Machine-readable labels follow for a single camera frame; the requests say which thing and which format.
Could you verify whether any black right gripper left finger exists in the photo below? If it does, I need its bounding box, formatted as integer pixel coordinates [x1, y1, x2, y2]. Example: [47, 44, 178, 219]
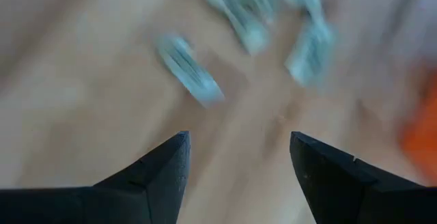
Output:
[0, 130, 191, 224]

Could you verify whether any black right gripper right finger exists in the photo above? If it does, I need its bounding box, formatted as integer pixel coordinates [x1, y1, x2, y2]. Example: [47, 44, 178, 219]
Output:
[289, 130, 437, 224]

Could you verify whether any orange plastic basket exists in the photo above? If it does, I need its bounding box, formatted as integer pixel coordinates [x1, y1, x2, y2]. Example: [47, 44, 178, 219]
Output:
[397, 61, 437, 184]

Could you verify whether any light green printed packet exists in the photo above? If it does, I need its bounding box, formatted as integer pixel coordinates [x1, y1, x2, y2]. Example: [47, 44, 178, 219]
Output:
[156, 33, 225, 109]
[197, 0, 276, 57]

